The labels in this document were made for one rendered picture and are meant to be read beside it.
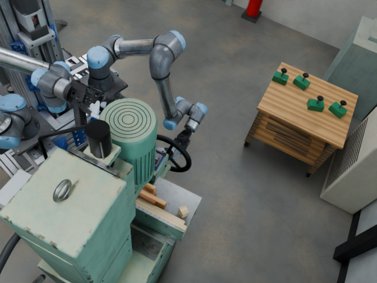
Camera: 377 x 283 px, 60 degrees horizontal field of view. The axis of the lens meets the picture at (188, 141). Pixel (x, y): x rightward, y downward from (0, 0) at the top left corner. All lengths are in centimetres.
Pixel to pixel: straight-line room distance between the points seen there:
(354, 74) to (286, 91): 79
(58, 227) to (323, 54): 357
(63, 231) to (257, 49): 320
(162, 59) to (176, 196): 64
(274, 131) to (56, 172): 215
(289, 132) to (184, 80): 110
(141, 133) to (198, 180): 168
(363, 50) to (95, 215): 264
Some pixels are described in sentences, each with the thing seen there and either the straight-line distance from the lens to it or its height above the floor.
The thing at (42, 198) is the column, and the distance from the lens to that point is 88.
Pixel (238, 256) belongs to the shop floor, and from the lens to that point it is 245.
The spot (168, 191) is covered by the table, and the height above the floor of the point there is 90.
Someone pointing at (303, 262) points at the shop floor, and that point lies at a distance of 261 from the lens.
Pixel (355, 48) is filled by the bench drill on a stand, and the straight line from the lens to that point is 308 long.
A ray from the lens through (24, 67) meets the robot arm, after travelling 148.
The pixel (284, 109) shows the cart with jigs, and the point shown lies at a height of 53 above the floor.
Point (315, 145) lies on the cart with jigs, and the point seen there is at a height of 18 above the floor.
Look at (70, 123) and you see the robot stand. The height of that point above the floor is 73.
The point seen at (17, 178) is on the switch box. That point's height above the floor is 148.
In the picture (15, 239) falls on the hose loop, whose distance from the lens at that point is 111.
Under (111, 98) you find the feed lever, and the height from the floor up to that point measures 142.
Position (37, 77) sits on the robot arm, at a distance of 135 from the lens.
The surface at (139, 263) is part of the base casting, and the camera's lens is 153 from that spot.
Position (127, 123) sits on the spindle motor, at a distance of 98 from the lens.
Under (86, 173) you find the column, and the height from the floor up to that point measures 152.
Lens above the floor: 230
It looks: 56 degrees down
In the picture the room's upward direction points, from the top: 12 degrees clockwise
